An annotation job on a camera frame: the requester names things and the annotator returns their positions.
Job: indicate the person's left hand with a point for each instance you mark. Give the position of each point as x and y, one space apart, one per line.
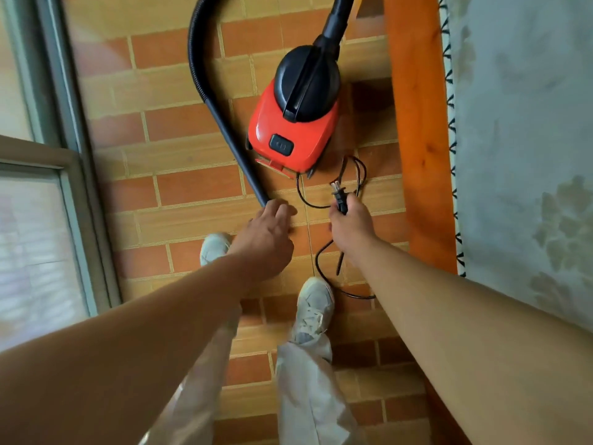
262 245

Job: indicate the person's right hand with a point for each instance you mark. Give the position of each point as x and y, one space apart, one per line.
354 229

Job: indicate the person's right thumb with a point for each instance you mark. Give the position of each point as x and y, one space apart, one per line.
335 218

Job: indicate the person's left thumb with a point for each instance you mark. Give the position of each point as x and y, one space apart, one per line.
288 212

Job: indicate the person's left forearm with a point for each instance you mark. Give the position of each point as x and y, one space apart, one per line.
120 347

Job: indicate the person's right forearm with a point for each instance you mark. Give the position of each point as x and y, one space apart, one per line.
463 347

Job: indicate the person's left white sneaker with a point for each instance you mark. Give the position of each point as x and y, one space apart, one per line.
214 247

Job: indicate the person's white sneaker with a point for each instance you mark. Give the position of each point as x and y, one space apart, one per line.
312 310
214 247

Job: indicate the red and black vacuum cleaner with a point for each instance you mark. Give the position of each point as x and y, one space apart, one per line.
296 129

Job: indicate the person's right white sneaker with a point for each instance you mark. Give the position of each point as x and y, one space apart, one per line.
312 310

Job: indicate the person's white trousers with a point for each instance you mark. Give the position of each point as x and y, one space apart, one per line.
308 393

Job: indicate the pale floral bed sheet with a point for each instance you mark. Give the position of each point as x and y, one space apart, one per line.
523 134

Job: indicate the orange wooden bed frame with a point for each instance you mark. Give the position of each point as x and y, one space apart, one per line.
419 134

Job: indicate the grey sliding window frame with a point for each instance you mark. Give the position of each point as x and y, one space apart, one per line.
60 134

